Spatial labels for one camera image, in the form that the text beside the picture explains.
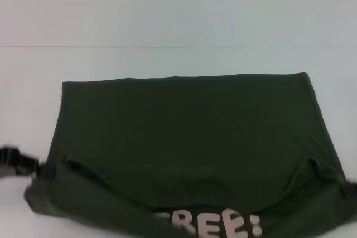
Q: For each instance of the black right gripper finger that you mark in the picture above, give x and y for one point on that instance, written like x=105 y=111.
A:
x=350 y=190

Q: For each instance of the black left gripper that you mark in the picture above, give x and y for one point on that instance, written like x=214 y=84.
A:
x=16 y=162

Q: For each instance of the dark green shirt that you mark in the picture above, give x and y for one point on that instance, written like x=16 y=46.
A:
x=181 y=137

